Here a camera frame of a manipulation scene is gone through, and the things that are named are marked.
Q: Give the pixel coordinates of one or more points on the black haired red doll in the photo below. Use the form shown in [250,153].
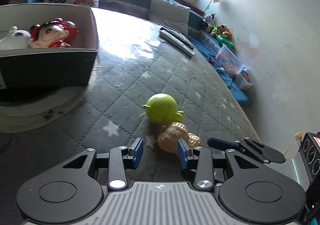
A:
[51,34]

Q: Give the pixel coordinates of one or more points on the clear plastic toy bin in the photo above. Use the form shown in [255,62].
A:
[230,61]

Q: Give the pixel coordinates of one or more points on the white plastic toy figure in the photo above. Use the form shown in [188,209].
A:
[16,39]

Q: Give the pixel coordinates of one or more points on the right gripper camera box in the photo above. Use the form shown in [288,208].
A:
[309,151]

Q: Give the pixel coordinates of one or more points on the black remote control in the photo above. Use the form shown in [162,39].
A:
[179,36]

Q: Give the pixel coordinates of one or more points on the small clear plastic box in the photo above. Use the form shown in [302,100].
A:
[243,81]

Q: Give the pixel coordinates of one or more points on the round white scratching pad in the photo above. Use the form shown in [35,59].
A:
[15,119]

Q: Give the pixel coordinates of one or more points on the cardboard shoe box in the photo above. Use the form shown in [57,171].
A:
[29,75]

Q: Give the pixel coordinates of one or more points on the pile of plush toys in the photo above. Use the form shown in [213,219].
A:
[216,30]

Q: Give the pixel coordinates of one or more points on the green toy bowl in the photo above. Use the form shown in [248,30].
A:
[223,40]

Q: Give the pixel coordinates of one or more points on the blue sofa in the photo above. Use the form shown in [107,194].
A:
[205,44]

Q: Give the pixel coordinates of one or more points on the white remote control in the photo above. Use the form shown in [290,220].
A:
[173,40]

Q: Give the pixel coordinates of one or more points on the green round toy figure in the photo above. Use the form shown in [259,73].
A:
[163,109]

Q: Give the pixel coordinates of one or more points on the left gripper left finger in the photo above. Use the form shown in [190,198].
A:
[120,159]

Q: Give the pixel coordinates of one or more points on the grey cushion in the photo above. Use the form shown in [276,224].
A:
[170,14]

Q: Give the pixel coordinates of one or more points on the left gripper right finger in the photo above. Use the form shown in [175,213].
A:
[199,159]

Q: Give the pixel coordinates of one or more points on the beige peanut toy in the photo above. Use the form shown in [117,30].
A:
[167,140]

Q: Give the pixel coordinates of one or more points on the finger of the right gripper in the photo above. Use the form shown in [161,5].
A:
[250,148]

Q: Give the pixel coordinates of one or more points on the red round toy figure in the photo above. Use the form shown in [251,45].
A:
[72,29]

